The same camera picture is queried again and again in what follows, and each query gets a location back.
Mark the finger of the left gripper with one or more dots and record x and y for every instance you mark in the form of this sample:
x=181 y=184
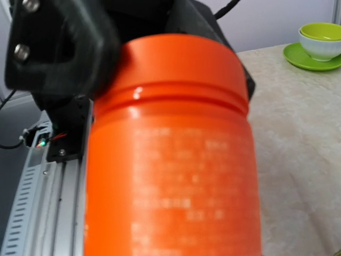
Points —
x=60 y=47

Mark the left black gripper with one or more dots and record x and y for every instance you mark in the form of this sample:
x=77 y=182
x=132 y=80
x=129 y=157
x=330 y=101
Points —
x=160 y=16

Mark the orange pill bottle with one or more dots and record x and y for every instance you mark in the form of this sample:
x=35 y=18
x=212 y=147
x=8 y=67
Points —
x=171 y=161

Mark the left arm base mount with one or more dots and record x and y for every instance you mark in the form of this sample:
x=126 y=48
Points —
x=69 y=118

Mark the left aluminium frame post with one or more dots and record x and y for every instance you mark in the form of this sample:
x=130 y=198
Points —
x=336 y=18

